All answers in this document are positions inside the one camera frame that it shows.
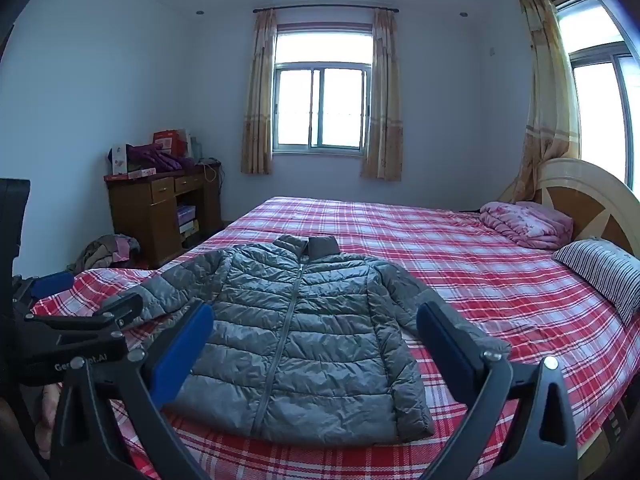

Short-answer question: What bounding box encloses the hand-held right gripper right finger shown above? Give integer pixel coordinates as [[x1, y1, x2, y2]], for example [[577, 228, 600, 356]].
[[416, 301, 583, 480]]

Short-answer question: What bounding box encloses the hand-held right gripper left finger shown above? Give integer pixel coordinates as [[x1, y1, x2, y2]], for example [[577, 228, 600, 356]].
[[50, 301, 216, 480]]

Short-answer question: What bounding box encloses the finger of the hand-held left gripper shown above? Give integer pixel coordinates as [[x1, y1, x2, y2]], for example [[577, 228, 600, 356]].
[[12, 271, 76, 311], [25, 292, 146, 333]]

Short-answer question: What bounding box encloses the grey puffer jacket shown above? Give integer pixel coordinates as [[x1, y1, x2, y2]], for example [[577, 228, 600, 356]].
[[100, 234, 511, 443]]

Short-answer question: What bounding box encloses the pile of clothes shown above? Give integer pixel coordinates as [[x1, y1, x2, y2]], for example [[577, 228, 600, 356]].
[[67, 234, 141, 273]]

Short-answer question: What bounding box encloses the person's left hand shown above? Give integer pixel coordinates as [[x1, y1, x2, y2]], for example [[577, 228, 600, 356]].
[[40, 385, 63, 441]]

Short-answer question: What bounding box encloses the bed with red plaid sheet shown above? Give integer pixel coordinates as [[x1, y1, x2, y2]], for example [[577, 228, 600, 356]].
[[30, 196, 640, 480]]

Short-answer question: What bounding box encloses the brown wooden desk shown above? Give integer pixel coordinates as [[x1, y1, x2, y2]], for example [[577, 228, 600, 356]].
[[104, 162, 223, 268]]

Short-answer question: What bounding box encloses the flat red box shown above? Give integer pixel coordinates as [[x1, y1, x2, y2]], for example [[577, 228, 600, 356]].
[[103, 169, 157, 182]]

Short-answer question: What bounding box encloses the white upright box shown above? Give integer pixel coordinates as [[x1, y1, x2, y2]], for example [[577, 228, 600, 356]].
[[107, 145, 128, 176]]

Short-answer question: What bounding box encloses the folded pink quilt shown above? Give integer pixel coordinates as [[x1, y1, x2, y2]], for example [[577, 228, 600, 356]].
[[479, 201, 575, 251]]

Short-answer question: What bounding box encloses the striped pillow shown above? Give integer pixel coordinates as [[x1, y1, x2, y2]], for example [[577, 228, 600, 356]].
[[552, 237, 640, 326]]

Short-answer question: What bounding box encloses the red cardboard box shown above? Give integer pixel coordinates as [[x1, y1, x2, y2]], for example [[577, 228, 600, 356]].
[[152, 129, 190, 157]]

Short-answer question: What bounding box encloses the light wooden headboard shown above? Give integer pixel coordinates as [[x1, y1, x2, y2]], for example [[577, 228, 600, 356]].
[[500, 157, 640, 261]]

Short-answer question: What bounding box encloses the beige patterned curtain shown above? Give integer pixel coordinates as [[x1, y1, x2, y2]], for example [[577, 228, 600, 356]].
[[500, 0, 581, 206], [240, 8, 278, 176], [360, 8, 403, 182]]

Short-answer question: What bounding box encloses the sliding glass window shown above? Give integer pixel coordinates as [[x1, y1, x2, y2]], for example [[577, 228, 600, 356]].
[[272, 22, 373, 156]]

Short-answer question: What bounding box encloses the tall glass window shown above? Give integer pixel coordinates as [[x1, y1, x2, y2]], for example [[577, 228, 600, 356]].
[[550, 0, 640, 186]]

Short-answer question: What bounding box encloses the dark curtain rod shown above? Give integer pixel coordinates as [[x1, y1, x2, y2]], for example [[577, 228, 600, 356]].
[[252, 5, 401, 13]]

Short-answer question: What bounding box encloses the tangled charger cable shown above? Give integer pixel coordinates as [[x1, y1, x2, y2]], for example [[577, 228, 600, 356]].
[[200, 158, 224, 184]]

